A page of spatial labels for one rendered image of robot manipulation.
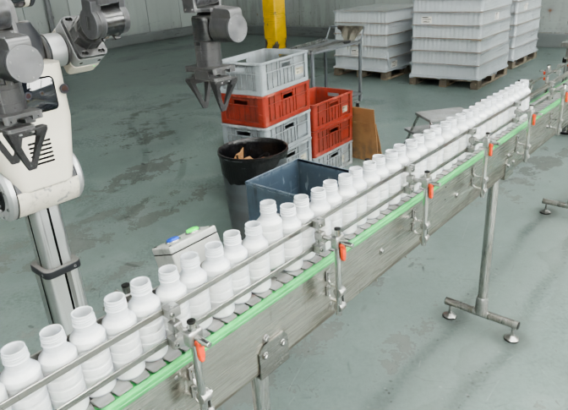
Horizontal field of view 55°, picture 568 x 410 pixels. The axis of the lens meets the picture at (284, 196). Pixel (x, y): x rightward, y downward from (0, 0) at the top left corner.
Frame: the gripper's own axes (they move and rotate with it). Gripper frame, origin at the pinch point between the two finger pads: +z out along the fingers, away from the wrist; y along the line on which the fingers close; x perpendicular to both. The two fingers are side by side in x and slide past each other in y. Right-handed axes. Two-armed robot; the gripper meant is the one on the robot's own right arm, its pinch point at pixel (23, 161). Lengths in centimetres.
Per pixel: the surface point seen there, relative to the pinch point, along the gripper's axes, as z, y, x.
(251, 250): 28.8, 16.8, 36.2
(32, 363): 27.3, 15.4, -12.8
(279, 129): 77, -157, 243
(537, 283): 140, 25, 242
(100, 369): 34.3, 17.0, -3.2
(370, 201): 34, 18, 84
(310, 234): 33, 18, 56
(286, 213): 25, 16, 49
